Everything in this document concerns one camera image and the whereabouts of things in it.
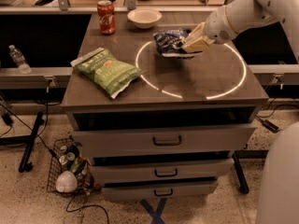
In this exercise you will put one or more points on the clear plastic water bottle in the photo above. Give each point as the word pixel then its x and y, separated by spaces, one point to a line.
pixel 19 60

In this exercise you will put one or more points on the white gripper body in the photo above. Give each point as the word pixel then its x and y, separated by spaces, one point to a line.
pixel 217 26

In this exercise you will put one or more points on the black cabinet leg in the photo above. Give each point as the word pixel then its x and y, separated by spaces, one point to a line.
pixel 244 188

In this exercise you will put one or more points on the green jalapeno chip bag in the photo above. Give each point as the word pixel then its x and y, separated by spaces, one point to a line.
pixel 101 67

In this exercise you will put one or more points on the top drawer with handle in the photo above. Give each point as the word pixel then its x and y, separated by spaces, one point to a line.
pixel 141 142

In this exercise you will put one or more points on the red soda can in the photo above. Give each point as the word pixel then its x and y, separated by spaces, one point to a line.
pixel 105 10

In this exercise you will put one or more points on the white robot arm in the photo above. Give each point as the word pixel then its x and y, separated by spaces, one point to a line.
pixel 248 14

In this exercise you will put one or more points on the blue chip bag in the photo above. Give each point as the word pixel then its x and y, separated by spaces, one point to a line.
pixel 169 43

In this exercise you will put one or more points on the white round object in basket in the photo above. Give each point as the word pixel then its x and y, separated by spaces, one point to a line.
pixel 66 182

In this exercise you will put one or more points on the drawer with handle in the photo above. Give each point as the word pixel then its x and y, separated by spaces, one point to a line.
pixel 141 142
pixel 160 171
pixel 159 190

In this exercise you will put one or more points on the grey drawer cabinet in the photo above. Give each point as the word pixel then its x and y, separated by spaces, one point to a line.
pixel 214 88

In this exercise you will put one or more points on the middle drawer with handle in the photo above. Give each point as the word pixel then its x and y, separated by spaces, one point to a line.
pixel 160 171

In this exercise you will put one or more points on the white bowl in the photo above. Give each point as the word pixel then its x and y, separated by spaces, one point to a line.
pixel 144 18

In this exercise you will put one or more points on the bottom drawer with handle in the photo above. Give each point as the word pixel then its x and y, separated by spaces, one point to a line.
pixel 159 190

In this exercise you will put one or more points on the blue tape cross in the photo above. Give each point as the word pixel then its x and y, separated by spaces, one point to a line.
pixel 156 214

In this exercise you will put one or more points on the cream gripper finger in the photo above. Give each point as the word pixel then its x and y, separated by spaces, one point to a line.
pixel 197 44
pixel 197 34

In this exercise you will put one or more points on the black table leg left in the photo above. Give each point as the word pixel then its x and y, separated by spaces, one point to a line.
pixel 25 166

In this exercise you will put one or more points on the black power adapter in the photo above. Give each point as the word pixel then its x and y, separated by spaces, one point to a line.
pixel 270 126

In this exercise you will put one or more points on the black wire basket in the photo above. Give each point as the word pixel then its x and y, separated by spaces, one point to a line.
pixel 67 157

